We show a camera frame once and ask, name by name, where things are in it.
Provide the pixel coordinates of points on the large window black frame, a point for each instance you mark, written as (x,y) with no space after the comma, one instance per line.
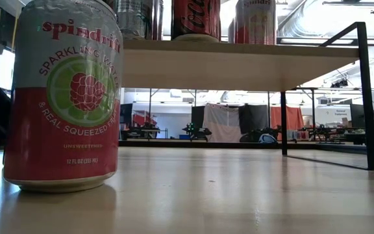
(5,68)

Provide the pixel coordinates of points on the red cola can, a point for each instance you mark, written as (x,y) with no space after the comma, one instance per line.
(195,19)

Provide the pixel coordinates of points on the orange hanging cloth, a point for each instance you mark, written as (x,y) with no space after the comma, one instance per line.
(287,117)

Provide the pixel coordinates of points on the black aluminium table frame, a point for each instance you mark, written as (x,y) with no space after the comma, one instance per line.
(239,145)

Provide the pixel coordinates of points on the black ceiling rail fixture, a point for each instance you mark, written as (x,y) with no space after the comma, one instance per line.
(349,3)

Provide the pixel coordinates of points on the dark grey hanging cloth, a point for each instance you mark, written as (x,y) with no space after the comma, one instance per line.
(253,118)

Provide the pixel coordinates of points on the white wall sign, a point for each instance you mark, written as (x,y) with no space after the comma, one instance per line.
(334,113)

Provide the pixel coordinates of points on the wooden shelf black metal legs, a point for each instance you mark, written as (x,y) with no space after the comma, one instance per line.
(222,65)

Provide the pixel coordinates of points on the black monitor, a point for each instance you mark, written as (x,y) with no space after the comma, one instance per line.
(197,113)
(357,115)
(127,113)

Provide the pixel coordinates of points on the background black robot arm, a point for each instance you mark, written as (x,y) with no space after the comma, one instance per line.
(146,130)
(198,131)
(323,133)

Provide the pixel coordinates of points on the silver ceiling duct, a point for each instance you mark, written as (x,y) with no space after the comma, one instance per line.
(299,24)

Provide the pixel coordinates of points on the black track spotlights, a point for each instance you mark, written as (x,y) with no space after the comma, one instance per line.
(339,84)

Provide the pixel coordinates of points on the blue and white helmet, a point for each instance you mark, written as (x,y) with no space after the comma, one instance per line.
(267,139)

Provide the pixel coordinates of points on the white hanging cloth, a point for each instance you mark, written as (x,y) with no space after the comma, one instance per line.
(222,123)

